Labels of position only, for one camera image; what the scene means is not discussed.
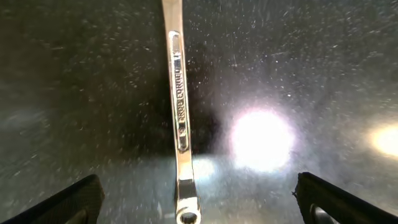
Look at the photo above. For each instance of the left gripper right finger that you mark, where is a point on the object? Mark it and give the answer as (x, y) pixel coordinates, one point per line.
(342, 202)

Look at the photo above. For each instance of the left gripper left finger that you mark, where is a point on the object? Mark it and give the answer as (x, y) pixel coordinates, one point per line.
(71, 205)

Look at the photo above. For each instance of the wrench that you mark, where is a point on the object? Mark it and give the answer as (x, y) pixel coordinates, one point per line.
(180, 93)

